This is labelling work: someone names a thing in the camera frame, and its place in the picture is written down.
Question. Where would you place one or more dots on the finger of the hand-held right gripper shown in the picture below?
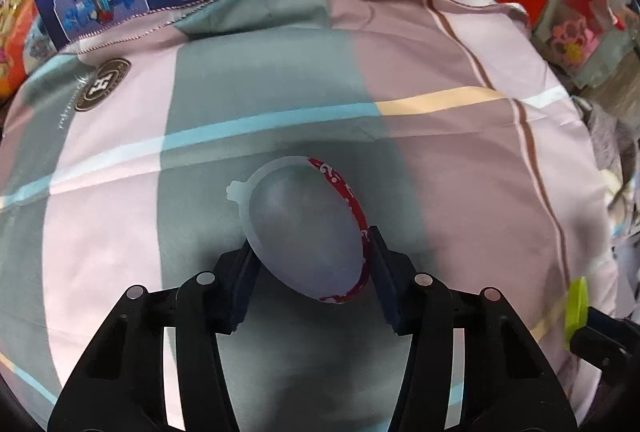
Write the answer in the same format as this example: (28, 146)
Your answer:
(607, 337)

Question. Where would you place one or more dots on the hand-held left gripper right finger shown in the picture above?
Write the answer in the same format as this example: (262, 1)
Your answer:
(389, 289)

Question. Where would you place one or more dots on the grey printed blanket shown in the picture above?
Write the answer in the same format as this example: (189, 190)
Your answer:
(607, 137)

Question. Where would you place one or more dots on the clear egg shell red rim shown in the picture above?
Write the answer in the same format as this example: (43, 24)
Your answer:
(300, 232)

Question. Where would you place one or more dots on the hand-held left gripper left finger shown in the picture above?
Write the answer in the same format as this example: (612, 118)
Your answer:
(240, 294)

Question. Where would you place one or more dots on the yellow-green plastic piece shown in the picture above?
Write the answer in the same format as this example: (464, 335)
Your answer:
(576, 312)

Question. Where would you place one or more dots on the clear bag of toys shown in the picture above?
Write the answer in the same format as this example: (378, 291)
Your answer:
(575, 42)

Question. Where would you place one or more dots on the colourful cartoon toy box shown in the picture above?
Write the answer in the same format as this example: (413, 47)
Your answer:
(15, 37)

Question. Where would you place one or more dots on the pink grey checked bedsheet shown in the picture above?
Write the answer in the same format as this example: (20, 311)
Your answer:
(475, 187)

